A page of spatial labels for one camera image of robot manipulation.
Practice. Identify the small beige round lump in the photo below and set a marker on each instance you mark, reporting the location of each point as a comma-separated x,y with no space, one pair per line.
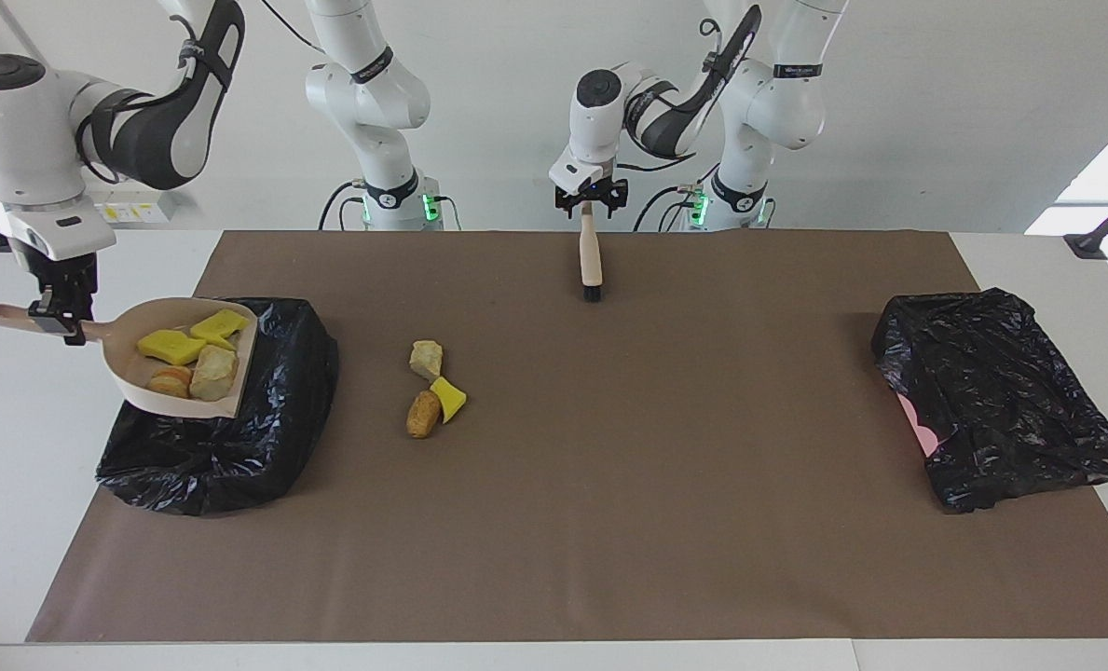
170,382

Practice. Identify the beige brush with black bristles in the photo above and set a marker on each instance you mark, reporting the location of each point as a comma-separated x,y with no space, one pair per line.
591,261

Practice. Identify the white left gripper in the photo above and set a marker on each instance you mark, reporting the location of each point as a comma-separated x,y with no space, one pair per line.
577,172

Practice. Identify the brown table mat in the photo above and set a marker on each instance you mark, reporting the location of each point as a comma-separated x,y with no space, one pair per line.
609,513

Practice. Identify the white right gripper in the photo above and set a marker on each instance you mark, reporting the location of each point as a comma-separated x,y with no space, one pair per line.
60,233

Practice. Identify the pale jagged foam chunk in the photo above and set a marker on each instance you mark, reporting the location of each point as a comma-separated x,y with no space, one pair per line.
426,360

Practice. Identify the yellow u-shaped sponge piece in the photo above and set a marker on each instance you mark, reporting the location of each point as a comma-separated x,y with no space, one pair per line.
171,348

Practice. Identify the white wall outlet box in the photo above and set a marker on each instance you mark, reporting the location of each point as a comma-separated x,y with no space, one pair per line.
143,210

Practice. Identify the beige plastic dustpan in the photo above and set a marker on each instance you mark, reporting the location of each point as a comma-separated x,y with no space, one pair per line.
125,368

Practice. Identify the black plastic trash bag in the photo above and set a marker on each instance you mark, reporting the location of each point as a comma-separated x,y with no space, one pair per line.
1001,401
237,447

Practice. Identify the pink plastic bin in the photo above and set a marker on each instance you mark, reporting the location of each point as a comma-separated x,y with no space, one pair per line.
917,424

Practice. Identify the pale greenish foam chunk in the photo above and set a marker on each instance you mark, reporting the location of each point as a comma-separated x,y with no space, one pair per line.
213,373

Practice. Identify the yellow sponge block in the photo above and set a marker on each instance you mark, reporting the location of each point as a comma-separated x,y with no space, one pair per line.
220,324

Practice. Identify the brown cork-like lump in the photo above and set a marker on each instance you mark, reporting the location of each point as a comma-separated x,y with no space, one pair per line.
423,415

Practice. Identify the small yellow sponge wedge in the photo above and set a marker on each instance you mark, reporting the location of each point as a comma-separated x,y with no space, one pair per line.
449,399

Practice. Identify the gray wall conduit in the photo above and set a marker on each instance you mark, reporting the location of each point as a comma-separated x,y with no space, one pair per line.
13,22

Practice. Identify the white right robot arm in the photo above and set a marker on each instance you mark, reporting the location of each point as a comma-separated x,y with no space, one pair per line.
13,121

